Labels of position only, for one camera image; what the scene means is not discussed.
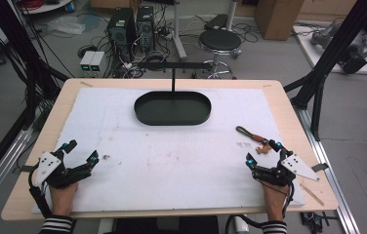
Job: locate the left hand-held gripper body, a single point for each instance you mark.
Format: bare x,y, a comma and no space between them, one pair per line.
56,172

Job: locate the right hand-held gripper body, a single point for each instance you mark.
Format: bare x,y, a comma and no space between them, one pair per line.
279,174

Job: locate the black oval tray with crossbar stand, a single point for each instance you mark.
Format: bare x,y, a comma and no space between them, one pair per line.
171,109

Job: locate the person's right hand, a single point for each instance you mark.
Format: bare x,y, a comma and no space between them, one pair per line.
274,200

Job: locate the person's left hand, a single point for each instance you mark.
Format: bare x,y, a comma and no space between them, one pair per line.
62,200

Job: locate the grey tape strip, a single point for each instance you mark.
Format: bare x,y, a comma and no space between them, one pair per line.
320,167
22,169

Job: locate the thin wooden stick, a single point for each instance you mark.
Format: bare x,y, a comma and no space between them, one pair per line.
311,194

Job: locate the white foam mat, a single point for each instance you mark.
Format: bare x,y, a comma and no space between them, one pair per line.
171,169

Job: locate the white bench power supply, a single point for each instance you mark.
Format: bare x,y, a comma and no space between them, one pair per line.
97,61
86,61

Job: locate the white board on floor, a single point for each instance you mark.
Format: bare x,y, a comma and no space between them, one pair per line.
308,48

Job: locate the black round stool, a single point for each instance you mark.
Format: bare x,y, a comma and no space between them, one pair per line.
220,40

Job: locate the clear plastic bag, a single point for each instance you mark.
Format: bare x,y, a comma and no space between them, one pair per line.
66,24

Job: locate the large black computer tower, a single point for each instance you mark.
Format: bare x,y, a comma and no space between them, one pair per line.
121,32

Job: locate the grey robot device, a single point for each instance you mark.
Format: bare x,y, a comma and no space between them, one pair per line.
355,48

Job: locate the brown cardboard box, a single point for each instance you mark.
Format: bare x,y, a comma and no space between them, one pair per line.
277,18

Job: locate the black flat case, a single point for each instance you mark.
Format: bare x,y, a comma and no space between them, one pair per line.
215,22

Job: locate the slim black computer tower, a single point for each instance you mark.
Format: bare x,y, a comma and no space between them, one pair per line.
145,27

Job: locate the white round table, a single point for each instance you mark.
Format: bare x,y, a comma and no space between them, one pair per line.
46,6

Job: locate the white desk leg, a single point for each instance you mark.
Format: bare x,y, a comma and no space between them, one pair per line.
178,32

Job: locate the aluminium floor rail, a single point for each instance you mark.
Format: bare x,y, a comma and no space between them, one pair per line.
329,170
2,162

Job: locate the black metal frame post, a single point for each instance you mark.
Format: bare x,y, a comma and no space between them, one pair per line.
19,48
331,52

